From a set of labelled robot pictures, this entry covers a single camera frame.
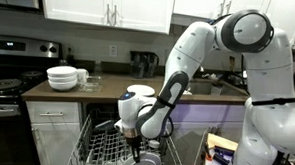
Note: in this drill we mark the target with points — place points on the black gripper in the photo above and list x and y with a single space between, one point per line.
134 142

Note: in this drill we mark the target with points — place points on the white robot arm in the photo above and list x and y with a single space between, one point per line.
272 124

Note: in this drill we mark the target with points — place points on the grey dishwasher door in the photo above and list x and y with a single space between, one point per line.
188 147

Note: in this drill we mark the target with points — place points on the small white cup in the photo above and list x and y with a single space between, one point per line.
154 144

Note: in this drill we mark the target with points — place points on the white lower cabinet panel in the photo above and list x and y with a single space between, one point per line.
202 116

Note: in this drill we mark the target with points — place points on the white lower cabinet door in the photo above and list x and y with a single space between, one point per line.
56 145

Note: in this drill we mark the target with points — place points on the white crumpled cloth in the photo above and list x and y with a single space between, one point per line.
187 92

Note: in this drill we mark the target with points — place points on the clear glass container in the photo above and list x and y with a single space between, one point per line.
90 85

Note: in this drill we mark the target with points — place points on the wooden board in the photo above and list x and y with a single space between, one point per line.
221 141

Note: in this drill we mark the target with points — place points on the blue black tool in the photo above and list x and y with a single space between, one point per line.
222 156

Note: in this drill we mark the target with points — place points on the black coffee maker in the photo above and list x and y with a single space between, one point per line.
143 64

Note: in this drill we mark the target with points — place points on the clear glass jar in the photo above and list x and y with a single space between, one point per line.
98 69

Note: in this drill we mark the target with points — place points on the white drawer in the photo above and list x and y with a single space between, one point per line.
53 108

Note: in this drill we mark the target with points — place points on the white mug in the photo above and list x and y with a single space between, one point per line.
82 74

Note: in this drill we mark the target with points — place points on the white bowl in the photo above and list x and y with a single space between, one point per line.
62 86
62 79
62 71

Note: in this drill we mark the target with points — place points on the kitchen sink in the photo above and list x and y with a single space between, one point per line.
214 88

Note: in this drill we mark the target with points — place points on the dark glass bottle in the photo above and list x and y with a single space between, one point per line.
70 57

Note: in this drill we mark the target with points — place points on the black dish drainer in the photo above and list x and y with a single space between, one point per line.
236 79

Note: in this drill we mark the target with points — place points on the black and steel stove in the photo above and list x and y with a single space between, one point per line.
7 86

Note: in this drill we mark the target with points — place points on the white wall outlet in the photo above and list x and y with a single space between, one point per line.
113 50

